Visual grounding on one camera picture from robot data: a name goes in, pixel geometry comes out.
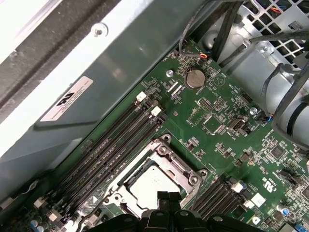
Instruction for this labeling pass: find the silver CPU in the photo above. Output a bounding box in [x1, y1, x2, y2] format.
[124, 164, 185, 211]

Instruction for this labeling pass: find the black open PC case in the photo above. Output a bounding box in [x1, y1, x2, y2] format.
[0, 0, 309, 232]

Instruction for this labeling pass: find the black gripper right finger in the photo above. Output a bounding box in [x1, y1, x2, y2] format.
[169, 192, 263, 232]

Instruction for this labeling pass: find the white certification sticker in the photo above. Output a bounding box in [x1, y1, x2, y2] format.
[40, 76, 94, 123]

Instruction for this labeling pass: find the metal locking lever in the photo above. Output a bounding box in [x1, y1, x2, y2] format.
[194, 178, 203, 203]

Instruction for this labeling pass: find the thin black fan wire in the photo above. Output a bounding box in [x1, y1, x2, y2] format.
[177, 0, 212, 58]

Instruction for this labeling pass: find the CPU socket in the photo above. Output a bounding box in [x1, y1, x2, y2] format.
[102, 134, 210, 218]

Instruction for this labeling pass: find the round coin cell battery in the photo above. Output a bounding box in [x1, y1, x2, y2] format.
[184, 68, 206, 89]

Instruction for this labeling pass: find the green motherboard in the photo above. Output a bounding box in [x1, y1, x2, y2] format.
[14, 37, 309, 232]

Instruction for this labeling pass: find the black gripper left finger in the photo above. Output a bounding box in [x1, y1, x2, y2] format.
[86, 190, 173, 232]

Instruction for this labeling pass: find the black cable bundle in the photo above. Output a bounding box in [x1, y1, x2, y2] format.
[212, 0, 242, 66]

